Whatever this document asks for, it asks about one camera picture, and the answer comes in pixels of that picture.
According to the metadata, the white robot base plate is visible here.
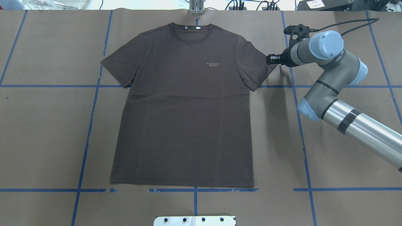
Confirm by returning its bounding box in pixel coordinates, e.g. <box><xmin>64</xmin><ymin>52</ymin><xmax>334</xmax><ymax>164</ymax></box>
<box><xmin>153</xmin><ymin>216</ymin><xmax>237</xmax><ymax>226</ymax></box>

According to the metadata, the brown t-shirt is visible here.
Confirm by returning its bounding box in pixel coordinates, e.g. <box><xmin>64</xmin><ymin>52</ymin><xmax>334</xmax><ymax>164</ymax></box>
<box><xmin>101</xmin><ymin>23</ymin><xmax>276</xmax><ymax>188</ymax></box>

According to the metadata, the aluminium frame post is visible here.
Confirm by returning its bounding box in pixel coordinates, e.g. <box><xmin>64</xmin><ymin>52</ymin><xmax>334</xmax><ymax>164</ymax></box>
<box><xmin>186</xmin><ymin>0</ymin><xmax>205</xmax><ymax>15</ymax></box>

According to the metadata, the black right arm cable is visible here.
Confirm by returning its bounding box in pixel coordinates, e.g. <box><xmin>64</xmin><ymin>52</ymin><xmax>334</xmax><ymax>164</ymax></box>
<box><xmin>309</xmin><ymin>18</ymin><xmax>380</xmax><ymax>37</ymax></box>

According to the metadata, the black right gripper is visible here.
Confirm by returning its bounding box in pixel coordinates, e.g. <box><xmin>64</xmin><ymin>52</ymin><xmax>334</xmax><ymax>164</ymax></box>
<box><xmin>266</xmin><ymin>48</ymin><xmax>295</xmax><ymax>67</ymax></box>

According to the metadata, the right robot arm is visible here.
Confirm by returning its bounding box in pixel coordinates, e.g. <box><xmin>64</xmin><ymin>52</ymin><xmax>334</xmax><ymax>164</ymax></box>
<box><xmin>267</xmin><ymin>28</ymin><xmax>402</xmax><ymax>171</ymax></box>

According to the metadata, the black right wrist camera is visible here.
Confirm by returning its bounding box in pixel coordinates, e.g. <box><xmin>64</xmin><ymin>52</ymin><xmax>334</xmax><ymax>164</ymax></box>
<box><xmin>283</xmin><ymin>24</ymin><xmax>313</xmax><ymax>48</ymax></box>

